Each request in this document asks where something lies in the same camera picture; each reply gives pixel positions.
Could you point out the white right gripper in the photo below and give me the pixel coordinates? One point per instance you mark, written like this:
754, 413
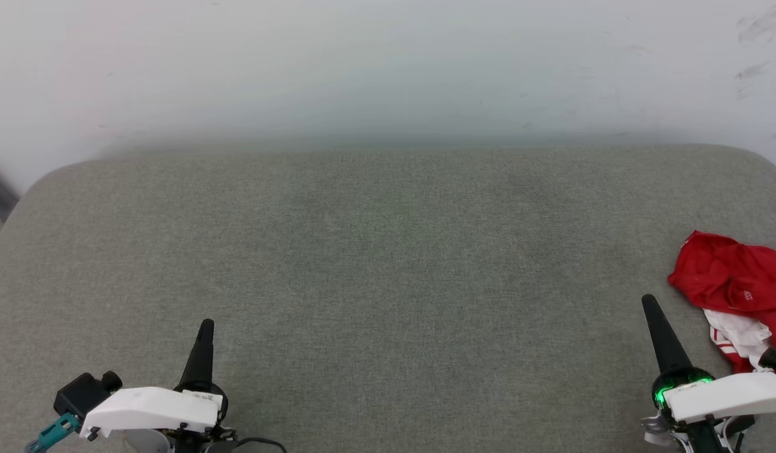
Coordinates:
727, 396

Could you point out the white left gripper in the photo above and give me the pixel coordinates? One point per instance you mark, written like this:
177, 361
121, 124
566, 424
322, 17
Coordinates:
151, 409

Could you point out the red basketball jersey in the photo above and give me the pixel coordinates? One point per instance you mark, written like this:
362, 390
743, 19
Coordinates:
734, 270

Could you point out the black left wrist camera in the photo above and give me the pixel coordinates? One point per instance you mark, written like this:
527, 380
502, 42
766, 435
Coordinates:
79, 393

